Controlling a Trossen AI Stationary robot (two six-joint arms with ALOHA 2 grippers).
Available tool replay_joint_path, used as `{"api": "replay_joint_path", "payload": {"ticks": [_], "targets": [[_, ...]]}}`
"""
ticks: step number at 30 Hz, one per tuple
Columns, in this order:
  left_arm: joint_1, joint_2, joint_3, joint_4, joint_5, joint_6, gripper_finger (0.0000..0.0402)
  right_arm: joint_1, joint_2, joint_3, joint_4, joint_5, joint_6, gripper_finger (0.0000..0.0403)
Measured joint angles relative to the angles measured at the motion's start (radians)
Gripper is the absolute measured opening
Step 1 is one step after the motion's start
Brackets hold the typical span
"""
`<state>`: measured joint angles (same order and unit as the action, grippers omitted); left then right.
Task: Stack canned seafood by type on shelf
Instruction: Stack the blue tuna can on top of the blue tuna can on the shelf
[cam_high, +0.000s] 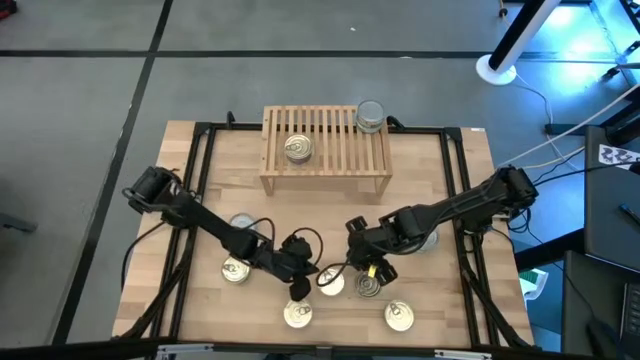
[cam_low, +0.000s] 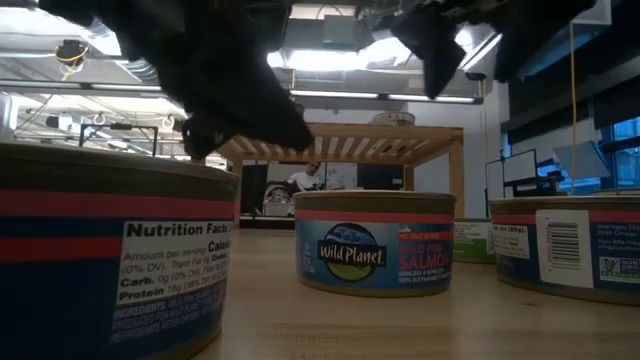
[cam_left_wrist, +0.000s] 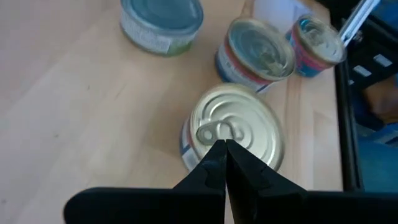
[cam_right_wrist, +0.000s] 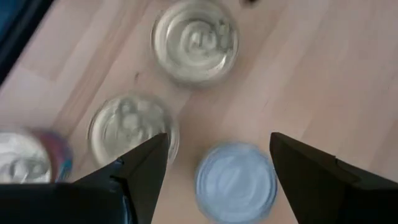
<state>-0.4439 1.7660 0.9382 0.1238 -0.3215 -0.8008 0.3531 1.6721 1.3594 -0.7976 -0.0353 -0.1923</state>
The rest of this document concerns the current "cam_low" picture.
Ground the black yellow cord reel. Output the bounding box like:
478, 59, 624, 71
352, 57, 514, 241
54, 38, 90, 81

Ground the wooden slatted shelf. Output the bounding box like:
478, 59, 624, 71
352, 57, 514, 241
189, 122, 467, 226

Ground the grey tilted monitor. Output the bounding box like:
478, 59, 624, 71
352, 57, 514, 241
552, 141, 612, 181

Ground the silver ventilation duct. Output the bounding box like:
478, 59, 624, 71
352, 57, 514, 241
117, 58, 176, 90

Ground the white computer monitor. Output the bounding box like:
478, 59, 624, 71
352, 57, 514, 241
484, 148, 539, 200

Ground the black television screen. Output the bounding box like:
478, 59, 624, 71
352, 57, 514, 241
356, 163, 405, 192

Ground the green Bumble Bee tuna can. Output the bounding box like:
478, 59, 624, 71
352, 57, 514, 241
372, 110, 417, 127
452, 217, 497, 265

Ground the blue lit window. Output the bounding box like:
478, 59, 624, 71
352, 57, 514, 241
597, 115, 640, 194

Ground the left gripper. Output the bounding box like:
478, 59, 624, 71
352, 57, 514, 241
124, 0, 316, 160

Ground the yellow hanging cable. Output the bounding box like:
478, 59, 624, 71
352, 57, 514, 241
569, 22, 578, 196

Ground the long ceiling light strip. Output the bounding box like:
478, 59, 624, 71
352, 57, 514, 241
0, 79, 485, 105

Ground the blue Wild Planet salmon can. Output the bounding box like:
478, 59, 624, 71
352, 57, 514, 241
0, 141, 241, 360
293, 189, 457, 299
489, 192, 640, 307

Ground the person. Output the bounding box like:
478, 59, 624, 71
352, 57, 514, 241
284, 160, 324, 194

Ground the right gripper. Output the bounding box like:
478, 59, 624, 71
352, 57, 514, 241
359, 0, 599, 100

